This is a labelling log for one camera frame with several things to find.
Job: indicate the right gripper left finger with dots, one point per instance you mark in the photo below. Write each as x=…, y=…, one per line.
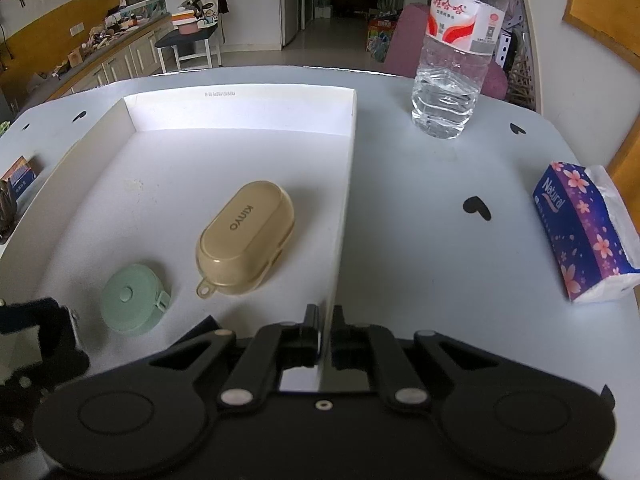
x=274, y=349

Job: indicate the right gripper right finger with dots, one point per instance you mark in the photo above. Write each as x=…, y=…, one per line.
x=374, y=350

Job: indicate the mint green round tape measure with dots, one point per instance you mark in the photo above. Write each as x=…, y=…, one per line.
x=133, y=301

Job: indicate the beige Kinyo case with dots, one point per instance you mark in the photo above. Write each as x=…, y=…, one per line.
x=239, y=247

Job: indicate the white cardboard tray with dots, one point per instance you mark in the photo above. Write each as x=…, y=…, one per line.
x=137, y=179

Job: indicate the colourful card box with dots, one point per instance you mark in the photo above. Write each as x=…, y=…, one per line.
x=21, y=175

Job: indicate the dark brown wavy hair claw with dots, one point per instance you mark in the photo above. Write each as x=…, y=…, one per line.
x=8, y=211

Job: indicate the purple tissue pack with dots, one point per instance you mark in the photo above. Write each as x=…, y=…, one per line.
x=591, y=234

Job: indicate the white cabinet counter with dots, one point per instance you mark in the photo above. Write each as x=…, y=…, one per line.
x=132, y=55

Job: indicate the small dark stool table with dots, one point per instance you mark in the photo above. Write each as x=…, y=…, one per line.
x=201, y=49

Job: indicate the pink pot on stool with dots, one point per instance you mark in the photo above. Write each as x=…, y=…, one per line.
x=186, y=22

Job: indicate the clear water bottle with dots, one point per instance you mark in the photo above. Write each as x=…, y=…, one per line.
x=444, y=95

